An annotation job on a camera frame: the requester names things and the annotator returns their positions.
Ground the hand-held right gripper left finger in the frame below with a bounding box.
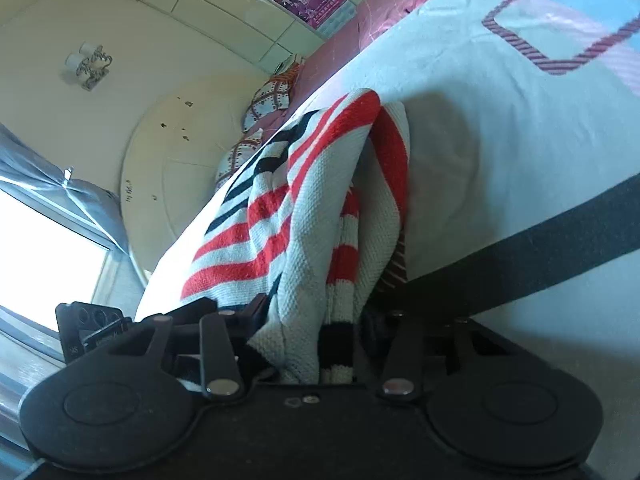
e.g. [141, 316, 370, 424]
[131, 294, 273, 401]

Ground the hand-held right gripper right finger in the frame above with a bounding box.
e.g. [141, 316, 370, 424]
[360, 309, 483, 401]

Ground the red white black striped sweater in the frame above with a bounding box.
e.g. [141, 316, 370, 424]
[180, 89, 413, 386]

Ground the window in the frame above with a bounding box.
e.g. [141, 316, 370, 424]
[0, 187, 113, 333]

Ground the grey curtain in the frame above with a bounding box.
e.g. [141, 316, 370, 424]
[0, 122, 131, 256]

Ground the round cream headboard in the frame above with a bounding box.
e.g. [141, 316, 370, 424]
[120, 77, 296, 271]

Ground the white quilt with square print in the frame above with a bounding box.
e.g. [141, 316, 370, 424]
[135, 0, 640, 321]

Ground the cream wardrobe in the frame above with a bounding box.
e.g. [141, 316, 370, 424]
[82, 0, 401, 78]

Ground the ornate wall lamp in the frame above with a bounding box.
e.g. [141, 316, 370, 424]
[65, 42, 113, 92]

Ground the purple wall poster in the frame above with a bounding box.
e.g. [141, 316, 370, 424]
[272, 0, 351, 36]

